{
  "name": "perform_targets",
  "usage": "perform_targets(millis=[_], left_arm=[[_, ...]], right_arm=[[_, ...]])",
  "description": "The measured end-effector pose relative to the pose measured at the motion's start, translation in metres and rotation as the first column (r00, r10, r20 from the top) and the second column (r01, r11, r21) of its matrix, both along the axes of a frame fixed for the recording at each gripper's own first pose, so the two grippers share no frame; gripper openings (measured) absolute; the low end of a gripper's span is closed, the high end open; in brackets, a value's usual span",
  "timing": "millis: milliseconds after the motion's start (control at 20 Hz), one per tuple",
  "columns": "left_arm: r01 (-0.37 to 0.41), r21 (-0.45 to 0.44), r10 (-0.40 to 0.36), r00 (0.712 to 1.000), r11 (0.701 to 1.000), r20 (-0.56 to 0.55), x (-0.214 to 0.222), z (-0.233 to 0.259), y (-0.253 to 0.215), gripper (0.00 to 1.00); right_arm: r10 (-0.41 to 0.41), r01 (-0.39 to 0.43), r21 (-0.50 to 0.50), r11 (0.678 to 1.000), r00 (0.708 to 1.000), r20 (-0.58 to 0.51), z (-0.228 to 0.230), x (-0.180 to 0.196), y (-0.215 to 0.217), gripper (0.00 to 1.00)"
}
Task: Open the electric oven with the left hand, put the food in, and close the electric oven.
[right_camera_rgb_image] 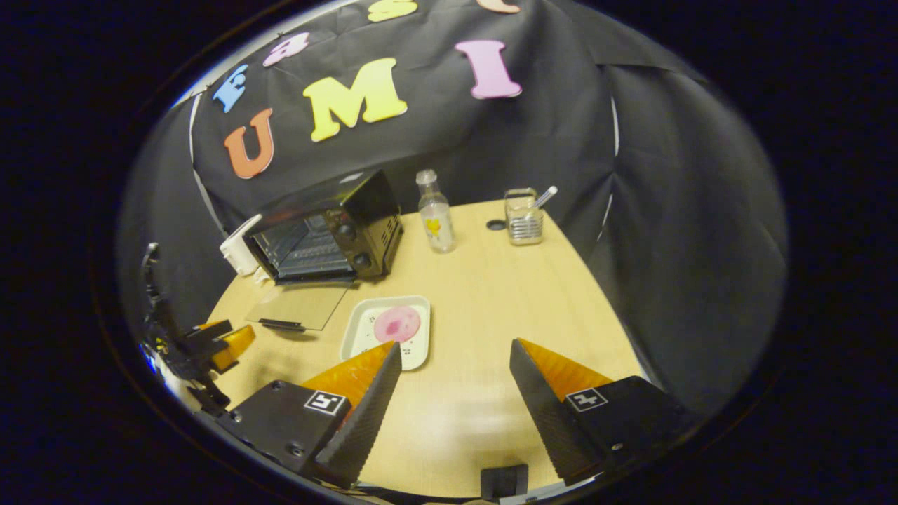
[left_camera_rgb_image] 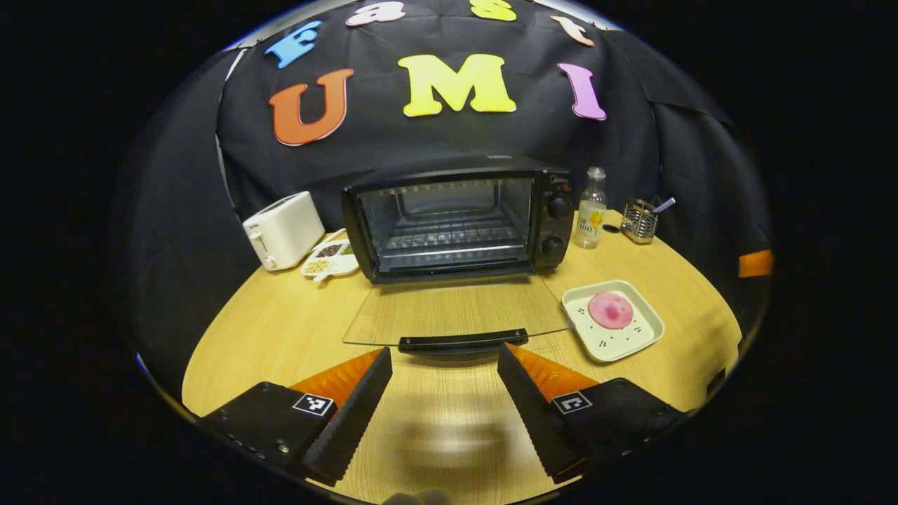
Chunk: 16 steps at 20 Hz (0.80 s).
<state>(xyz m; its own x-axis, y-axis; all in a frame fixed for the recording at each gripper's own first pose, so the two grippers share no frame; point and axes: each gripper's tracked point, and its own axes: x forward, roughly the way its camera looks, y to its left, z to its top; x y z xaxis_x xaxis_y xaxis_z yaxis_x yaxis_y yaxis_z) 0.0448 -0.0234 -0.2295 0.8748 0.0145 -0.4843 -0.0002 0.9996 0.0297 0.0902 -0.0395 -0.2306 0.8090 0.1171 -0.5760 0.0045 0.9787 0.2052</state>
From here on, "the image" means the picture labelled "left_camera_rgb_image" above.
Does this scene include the pink round cake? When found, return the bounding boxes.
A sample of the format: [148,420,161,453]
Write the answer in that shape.
[587,292,634,330]

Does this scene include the white toaster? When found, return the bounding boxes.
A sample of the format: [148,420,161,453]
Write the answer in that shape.
[242,191,326,272]

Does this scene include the clear glass bottle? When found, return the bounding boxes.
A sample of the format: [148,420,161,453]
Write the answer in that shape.
[573,166,608,250]

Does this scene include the wire utensil holder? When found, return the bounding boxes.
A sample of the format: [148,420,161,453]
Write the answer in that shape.
[621,198,660,245]

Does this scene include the white divided snack dish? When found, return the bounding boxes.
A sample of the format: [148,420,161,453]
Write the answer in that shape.
[300,237,360,281]

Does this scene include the black electric oven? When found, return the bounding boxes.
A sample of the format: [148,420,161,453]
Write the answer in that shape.
[340,156,576,355]

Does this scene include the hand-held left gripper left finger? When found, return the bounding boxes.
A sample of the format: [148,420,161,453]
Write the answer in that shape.
[199,346,394,488]

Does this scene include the white square plate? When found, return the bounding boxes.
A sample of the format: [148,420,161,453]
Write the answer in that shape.
[561,279,666,363]

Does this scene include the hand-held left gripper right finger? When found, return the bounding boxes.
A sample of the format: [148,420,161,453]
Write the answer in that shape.
[497,343,692,486]

